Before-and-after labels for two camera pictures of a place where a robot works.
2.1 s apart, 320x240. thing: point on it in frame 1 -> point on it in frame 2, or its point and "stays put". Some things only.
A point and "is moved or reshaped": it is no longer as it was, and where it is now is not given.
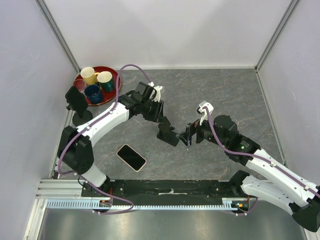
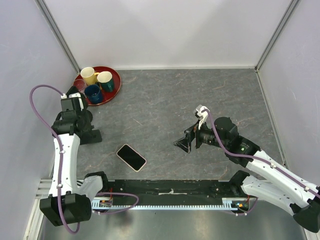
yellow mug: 88,75 stays put
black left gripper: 158,116 -> 88,126
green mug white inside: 105,79 stays put
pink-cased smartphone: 131,157 stays put
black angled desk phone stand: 166,133 is moved or reshaped
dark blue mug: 93,92 stays put
